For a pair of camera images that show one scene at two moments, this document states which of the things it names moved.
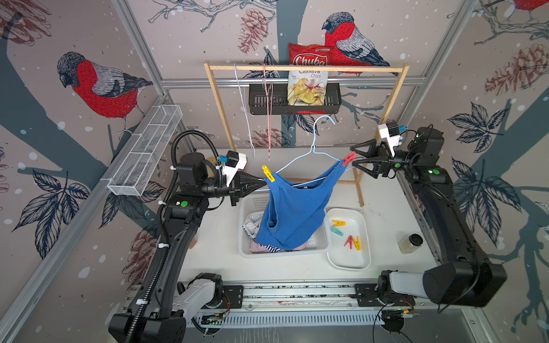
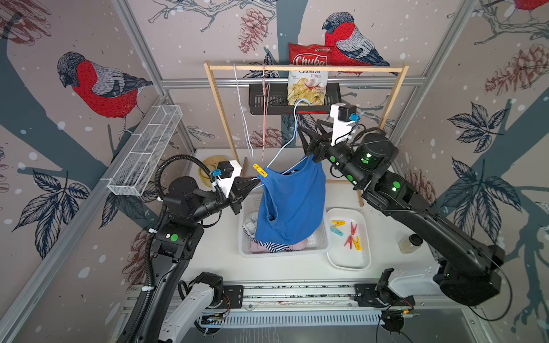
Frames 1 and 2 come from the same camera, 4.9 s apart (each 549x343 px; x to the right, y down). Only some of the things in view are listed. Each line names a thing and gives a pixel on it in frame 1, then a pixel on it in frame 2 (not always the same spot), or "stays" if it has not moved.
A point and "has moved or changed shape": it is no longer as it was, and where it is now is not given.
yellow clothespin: [357, 244] stays
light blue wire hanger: [313, 151] has moved or changed shape
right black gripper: [382, 164] → [319, 141]
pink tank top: [257, 249] stays
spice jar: [410, 244] stays
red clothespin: [350, 241] stays
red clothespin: [349, 158] has moved or changed shape
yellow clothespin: [269, 174] → [260, 169]
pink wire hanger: [269, 130] has moved or changed shape
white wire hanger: [249, 126] stays
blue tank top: [289, 214] has moved or changed shape
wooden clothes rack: [234, 65] stays
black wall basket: [257, 101] stays
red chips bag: [308, 87] stays
